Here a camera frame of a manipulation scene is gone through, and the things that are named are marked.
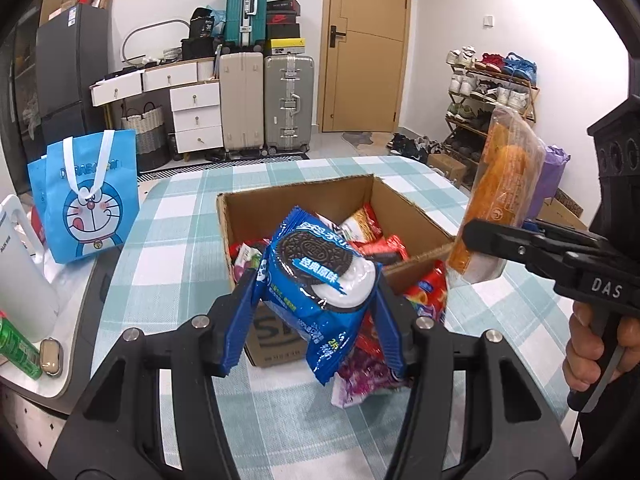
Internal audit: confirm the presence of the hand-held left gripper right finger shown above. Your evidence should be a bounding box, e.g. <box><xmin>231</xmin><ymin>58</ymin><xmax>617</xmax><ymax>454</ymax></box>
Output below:
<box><xmin>372</xmin><ymin>282</ymin><xmax>576</xmax><ymax>480</ymax></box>

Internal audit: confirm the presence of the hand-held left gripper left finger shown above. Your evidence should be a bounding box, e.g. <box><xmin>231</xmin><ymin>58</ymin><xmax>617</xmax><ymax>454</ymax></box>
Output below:
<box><xmin>47</xmin><ymin>267</ymin><xmax>263</xmax><ymax>480</ymax></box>

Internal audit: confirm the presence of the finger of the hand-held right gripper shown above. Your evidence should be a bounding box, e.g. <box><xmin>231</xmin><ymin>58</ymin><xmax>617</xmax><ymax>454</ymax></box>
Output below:
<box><xmin>462</xmin><ymin>217</ymin><xmax>601</xmax><ymax>283</ymax></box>
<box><xmin>522</xmin><ymin>217</ymin><xmax>601</xmax><ymax>247</ymax></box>

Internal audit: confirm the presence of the purple snack packet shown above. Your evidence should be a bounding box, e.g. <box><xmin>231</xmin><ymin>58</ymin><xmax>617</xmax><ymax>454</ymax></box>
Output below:
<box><xmin>332</xmin><ymin>347</ymin><xmax>416</xmax><ymax>408</ymax></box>

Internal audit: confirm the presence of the red chip bag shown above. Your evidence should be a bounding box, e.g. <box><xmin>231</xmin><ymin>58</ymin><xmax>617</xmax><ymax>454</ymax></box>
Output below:
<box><xmin>356</xmin><ymin>260</ymin><xmax>448</xmax><ymax>363</ymax></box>

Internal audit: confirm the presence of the pink green snack packet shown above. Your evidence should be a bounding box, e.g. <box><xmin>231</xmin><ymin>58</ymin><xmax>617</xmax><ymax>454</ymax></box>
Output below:
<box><xmin>230</xmin><ymin>240</ymin><xmax>271</xmax><ymax>282</ymax></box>

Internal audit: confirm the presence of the long orange snack packet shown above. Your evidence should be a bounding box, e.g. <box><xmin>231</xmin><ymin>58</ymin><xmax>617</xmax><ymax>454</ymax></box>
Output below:
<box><xmin>446</xmin><ymin>107</ymin><xmax>547</xmax><ymax>288</ymax></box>

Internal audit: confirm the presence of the small red snack packet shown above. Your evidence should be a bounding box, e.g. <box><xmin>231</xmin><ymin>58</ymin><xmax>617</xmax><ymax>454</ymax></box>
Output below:
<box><xmin>357</xmin><ymin>235</ymin><xmax>410</xmax><ymax>267</ymax></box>

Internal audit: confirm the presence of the blue sandwich cookie packet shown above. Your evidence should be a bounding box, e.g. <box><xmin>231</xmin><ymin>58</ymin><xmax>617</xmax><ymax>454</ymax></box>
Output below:
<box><xmin>257</xmin><ymin>206</ymin><xmax>383</xmax><ymax>386</ymax></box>

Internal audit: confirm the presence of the brown cardboard box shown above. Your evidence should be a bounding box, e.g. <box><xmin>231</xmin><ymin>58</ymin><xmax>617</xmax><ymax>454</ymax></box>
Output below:
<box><xmin>216</xmin><ymin>174</ymin><xmax>457</xmax><ymax>368</ymax></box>

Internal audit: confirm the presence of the white noodle snack bag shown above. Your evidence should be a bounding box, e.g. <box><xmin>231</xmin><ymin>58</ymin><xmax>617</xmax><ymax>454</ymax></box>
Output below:
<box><xmin>340</xmin><ymin>204</ymin><xmax>383</xmax><ymax>246</ymax></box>

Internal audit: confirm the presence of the person's right forearm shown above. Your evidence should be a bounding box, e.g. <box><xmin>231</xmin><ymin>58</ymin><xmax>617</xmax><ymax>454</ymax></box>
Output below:
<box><xmin>575</xmin><ymin>360</ymin><xmax>640</xmax><ymax>480</ymax></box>

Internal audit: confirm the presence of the person's right hand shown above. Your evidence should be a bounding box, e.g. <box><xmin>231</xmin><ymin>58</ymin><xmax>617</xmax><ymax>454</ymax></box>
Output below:
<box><xmin>562</xmin><ymin>302</ymin><xmax>640</xmax><ymax>393</ymax></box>

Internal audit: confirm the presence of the printed floor cardboard box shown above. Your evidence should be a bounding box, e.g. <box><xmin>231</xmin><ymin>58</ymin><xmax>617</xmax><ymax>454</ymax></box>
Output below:
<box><xmin>537</xmin><ymin>187</ymin><xmax>587</xmax><ymax>231</ymax></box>

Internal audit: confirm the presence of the purple plastic bag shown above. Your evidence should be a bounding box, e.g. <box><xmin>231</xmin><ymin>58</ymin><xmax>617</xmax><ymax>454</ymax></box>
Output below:
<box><xmin>527</xmin><ymin>146</ymin><xmax>572</xmax><ymax>218</ymax></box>

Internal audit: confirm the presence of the small floor cardboard box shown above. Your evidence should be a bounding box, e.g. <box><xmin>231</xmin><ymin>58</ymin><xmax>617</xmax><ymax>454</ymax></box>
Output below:
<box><xmin>427</xmin><ymin>152</ymin><xmax>469</xmax><ymax>187</ymax></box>

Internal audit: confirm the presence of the teal checked tablecloth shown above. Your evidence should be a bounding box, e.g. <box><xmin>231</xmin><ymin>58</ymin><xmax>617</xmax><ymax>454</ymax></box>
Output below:
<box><xmin>92</xmin><ymin>156</ymin><xmax>601</xmax><ymax>480</ymax></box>

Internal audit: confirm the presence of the wooden shoe rack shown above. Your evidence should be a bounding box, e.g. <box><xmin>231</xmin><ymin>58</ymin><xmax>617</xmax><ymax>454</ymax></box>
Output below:
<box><xmin>442</xmin><ymin>47</ymin><xmax>541</xmax><ymax>161</ymax></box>

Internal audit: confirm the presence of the pile of dark shoes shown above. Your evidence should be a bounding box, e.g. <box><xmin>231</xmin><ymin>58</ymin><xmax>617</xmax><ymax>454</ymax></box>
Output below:
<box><xmin>387</xmin><ymin>132</ymin><xmax>446</xmax><ymax>159</ymax></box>

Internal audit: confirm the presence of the grey side table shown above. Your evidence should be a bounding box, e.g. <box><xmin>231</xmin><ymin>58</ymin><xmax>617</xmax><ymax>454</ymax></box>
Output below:
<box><xmin>0</xmin><ymin>255</ymin><xmax>118</xmax><ymax>413</ymax></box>

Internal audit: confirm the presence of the black white striped rug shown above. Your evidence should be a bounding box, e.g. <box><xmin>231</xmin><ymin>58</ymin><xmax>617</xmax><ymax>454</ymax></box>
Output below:
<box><xmin>137</xmin><ymin>152</ymin><xmax>312</xmax><ymax>182</ymax></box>

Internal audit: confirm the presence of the row of assorted sneakers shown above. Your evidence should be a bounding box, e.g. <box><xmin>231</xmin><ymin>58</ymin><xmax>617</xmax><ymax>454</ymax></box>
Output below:
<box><xmin>445</xmin><ymin>46</ymin><xmax>539</xmax><ymax>111</ymax></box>

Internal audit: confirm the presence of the beige small case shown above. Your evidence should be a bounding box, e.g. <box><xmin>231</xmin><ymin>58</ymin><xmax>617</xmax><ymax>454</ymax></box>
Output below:
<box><xmin>41</xmin><ymin>338</ymin><xmax>64</xmax><ymax>377</ymax></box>

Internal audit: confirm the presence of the blue cartoon tote bag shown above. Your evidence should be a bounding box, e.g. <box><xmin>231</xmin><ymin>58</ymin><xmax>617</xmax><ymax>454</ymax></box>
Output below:
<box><xmin>27</xmin><ymin>129</ymin><xmax>141</xmax><ymax>265</ymax></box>

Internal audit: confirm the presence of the woven basket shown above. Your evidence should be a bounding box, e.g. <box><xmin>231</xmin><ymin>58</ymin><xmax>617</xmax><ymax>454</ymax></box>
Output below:
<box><xmin>121</xmin><ymin>101</ymin><xmax>166</xmax><ymax>157</ymax></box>

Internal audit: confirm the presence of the white jug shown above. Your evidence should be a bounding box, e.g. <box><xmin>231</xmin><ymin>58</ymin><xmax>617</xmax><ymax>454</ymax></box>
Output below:
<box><xmin>0</xmin><ymin>194</ymin><xmax>61</xmax><ymax>341</ymax></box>

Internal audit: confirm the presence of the white drawer cabinet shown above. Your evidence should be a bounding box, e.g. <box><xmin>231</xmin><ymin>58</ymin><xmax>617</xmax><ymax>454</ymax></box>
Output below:
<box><xmin>90</xmin><ymin>57</ymin><xmax>223</xmax><ymax>153</ymax></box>

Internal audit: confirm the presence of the beige suitcase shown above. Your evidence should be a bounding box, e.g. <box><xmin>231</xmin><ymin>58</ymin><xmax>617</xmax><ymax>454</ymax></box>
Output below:
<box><xmin>219</xmin><ymin>51</ymin><xmax>266</xmax><ymax>156</ymax></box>

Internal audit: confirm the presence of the green can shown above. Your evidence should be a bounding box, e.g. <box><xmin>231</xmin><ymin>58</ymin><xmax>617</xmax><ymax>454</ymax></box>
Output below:
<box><xmin>0</xmin><ymin>315</ymin><xmax>43</xmax><ymax>380</ymax></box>

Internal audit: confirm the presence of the silver suitcase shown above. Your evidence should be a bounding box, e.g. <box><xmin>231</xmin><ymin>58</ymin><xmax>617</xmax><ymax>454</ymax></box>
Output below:
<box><xmin>263</xmin><ymin>54</ymin><xmax>316</xmax><ymax>155</ymax></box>

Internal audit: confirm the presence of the wooden door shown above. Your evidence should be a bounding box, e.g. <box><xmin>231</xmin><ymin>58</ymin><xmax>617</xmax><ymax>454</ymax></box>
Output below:
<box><xmin>320</xmin><ymin>0</ymin><xmax>413</xmax><ymax>133</ymax></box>

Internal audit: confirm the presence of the yellow black shoe box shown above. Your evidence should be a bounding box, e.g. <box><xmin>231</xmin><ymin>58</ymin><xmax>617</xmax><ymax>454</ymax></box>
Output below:
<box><xmin>270</xmin><ymin>36</ymin><xmax>307</xmax><ymax>57</ymax></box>

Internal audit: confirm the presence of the black bag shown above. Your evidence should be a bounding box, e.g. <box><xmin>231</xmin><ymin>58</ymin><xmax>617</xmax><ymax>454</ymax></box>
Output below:
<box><xmin>182</xmin><ymin>7</ymin><xmax>222</xmax><ymax>61</ymax></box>

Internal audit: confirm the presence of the grey refrigerator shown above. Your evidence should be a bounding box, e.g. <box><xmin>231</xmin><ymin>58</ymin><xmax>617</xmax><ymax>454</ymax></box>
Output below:
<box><xmin>35</xmin><ymin>4</ymin><xmax>113</xmax><ymax>136</ymax></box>

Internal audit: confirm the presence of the teal suitcase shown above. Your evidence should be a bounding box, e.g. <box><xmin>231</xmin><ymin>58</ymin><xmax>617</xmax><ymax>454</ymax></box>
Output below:
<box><xmin>225</xmin><ymin>0</ymin><xmax>268</xmax><ymax>53</ymax></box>

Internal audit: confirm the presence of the dark glass cabinet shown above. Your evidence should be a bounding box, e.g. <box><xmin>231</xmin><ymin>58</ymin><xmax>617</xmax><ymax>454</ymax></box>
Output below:
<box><xmin>10</xmin><ymin>10</ymin><xmax>42</xmax><ymax>146</ymax></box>

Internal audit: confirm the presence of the oval metal frame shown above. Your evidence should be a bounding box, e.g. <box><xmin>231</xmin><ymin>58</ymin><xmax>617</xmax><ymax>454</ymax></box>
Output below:
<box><xmin>122</xmin><ymin>19</ymin><xmax>188</xmax><ymax>62</ymax></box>

